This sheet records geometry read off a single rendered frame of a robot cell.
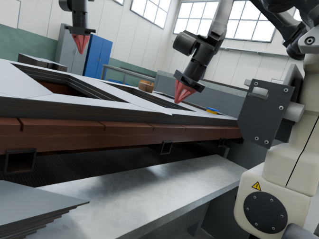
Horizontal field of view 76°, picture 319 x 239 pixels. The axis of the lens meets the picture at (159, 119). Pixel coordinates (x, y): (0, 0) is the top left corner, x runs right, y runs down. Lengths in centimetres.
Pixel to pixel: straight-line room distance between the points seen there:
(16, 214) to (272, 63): 1007
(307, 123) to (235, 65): 1008
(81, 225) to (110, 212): 7
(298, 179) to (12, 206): 59
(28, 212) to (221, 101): 134
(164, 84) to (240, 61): 889
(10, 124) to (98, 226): 25
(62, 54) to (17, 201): 852
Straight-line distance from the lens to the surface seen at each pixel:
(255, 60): 1040
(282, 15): 96
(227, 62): 1084
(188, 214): 109
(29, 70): 115
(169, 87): 182
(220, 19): 80
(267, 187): 61
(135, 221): 48
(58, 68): 536
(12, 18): 901
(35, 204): 43
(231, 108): 149
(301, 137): 63
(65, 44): 888
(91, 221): 46
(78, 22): 89
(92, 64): 943
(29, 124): 47
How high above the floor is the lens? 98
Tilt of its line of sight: 11 degrees down
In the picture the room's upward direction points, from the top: 16 degrees clockwise
